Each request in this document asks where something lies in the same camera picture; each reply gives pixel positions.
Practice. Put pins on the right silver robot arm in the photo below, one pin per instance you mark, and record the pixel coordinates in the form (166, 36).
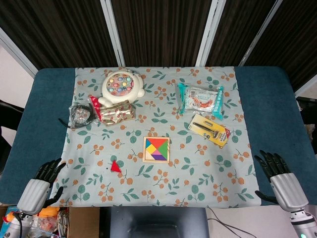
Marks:
(303, 223)

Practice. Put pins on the cardboard box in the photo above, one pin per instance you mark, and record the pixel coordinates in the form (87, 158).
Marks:
(84, 223)

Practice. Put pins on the left black grey robot hand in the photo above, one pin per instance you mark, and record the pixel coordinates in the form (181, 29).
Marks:
(33, 196)

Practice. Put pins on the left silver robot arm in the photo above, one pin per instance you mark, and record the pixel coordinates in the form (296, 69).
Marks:
(12, 230)

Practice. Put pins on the wooden tangram puzzle tray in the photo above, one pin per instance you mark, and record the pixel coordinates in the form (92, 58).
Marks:
(168, 148)

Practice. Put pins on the floral tablecloth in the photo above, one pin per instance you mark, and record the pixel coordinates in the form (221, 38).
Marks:
(173, 181)

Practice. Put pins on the teal snack package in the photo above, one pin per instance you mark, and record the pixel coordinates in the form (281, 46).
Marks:
(200, 99)

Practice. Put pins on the blue table cover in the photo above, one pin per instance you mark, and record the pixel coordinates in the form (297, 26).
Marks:
(267, 111)

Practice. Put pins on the red large tangram triangle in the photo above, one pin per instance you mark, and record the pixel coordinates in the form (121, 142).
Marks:
(156, 141)

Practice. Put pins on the purple tangram parallelogram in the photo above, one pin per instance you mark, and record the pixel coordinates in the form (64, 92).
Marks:
(159, 157)

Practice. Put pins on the pink small tangram triangle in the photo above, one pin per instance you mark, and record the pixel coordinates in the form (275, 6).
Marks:
(158, 152)

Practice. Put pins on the green large tangram triangle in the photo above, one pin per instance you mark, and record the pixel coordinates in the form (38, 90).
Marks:
(163, 148)

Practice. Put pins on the dark robot torso cover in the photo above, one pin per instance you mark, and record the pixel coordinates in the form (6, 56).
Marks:
(153, 223)

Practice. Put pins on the gold foil snack package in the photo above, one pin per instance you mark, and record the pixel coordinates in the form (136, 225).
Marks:
(116, 114)

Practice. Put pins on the black chair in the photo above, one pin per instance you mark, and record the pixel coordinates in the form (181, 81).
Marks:
(7, 111)

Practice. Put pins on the red triangle piece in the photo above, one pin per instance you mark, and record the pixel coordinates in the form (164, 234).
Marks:
(115, 167)

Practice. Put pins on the yellow tangram square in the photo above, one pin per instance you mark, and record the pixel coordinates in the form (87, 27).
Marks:
(151, 149)

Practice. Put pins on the white fishing game toy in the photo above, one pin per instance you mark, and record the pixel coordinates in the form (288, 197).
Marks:
(121, 84)

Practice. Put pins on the blue small tangram triangle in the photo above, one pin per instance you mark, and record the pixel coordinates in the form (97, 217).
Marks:
(147, 143)

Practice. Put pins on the orange plastic toy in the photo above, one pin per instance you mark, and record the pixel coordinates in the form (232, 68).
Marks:
(49, 213)

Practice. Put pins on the dark slatted room divider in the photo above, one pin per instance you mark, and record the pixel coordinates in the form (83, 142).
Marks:
(161, 29)

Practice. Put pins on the yellow razor blister pack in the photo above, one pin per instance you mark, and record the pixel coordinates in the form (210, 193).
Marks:
(210, 130)

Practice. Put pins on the right black grey robot hand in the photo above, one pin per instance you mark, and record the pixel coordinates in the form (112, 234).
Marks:
(288, 191)

